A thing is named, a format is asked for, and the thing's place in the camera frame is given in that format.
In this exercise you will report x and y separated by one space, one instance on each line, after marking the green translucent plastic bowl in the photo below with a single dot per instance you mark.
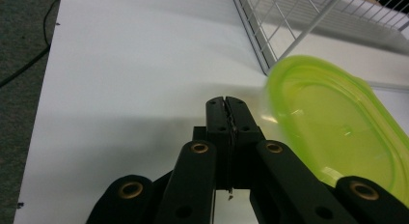
334 127

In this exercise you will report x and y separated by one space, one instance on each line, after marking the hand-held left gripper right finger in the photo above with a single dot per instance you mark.
242 130

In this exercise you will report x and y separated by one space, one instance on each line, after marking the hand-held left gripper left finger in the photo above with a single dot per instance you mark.
218 130

